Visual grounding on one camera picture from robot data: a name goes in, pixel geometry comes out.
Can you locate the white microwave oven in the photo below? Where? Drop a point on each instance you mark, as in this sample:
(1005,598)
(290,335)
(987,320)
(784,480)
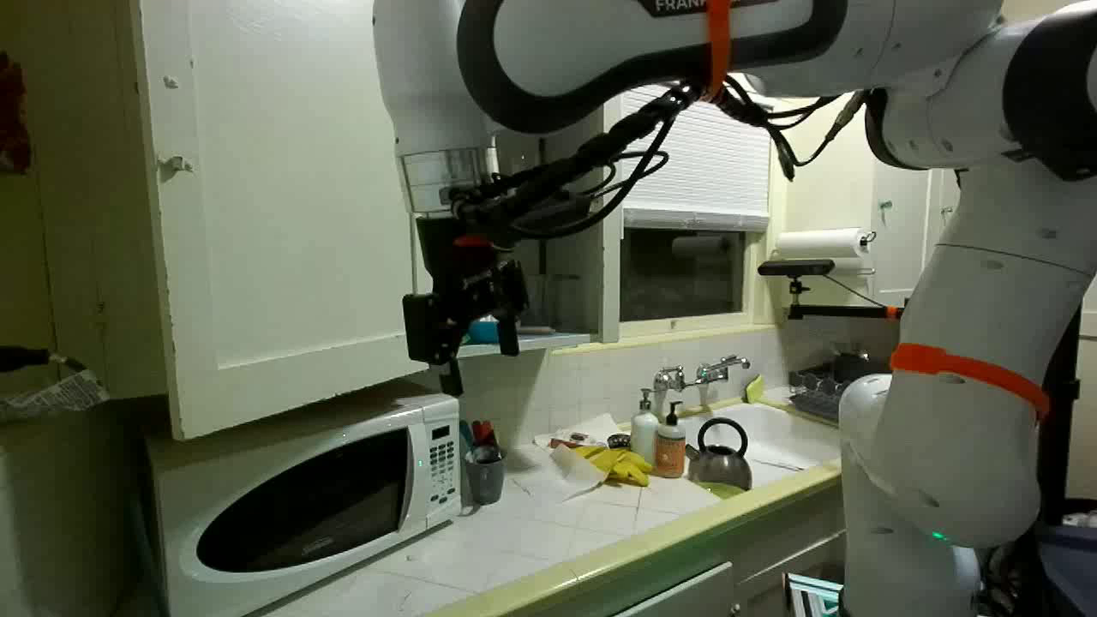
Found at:
(309,500)

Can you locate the white pump soap bottle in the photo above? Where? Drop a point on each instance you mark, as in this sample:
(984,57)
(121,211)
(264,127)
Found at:
(644,434)

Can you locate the white cupboard door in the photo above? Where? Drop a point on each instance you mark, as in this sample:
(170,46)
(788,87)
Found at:
(287,216)

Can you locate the white counter drawers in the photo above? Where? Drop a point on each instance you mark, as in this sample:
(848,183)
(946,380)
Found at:
(706,585)

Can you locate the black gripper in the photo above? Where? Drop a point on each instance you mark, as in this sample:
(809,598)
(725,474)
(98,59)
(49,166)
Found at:
(465,268)

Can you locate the white fridge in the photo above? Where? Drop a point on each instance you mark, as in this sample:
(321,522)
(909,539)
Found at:
(57,515)

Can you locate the tall white cabinet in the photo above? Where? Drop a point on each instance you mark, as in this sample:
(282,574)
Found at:
(909,226)

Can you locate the red plastic utensil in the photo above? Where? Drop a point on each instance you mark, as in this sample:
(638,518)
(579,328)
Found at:
(483,434)

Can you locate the white window blind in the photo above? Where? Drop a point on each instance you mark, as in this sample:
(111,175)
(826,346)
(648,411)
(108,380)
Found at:
(706,159)

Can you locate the white paper towel roll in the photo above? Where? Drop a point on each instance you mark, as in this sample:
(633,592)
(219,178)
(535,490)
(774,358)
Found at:
(818,246)

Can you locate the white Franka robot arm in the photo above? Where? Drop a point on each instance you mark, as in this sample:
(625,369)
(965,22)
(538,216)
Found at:
(970,400)

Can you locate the grey mug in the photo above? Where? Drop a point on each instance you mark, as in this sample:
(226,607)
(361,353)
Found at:
(483,474)

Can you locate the white open wall cupboard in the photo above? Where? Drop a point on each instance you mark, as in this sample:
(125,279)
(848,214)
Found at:
(568,311)

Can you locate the yellow rubber glove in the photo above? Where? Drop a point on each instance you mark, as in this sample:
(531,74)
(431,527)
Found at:
(619,464)

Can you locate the white kitchen sink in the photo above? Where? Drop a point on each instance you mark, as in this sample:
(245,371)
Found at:
(784,441)

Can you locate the chrome sink faucet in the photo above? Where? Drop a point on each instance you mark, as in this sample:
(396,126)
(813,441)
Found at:
(702,375)

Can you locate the crumpled plastic bag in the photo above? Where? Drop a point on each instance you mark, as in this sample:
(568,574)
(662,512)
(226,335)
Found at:
(47,384)

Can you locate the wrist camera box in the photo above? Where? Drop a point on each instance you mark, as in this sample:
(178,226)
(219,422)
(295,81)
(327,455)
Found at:
(418,330)

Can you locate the orange pump soap bottle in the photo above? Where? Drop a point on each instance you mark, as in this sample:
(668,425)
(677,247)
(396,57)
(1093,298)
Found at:
(668,451)

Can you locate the Starbucks coffee packet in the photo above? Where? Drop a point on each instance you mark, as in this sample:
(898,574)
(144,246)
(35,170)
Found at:
(568,443)

